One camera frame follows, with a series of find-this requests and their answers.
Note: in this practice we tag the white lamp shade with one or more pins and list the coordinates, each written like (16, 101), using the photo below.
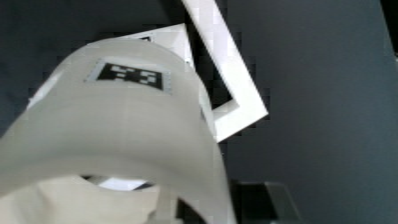
(108, 153)

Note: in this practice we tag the white lamp base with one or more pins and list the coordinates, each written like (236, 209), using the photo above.
(169, 40)

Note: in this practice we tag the white U-shaped border fence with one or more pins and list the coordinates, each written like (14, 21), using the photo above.
(242, 110)

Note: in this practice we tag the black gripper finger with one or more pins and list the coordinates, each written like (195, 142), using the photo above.
(263, 203)

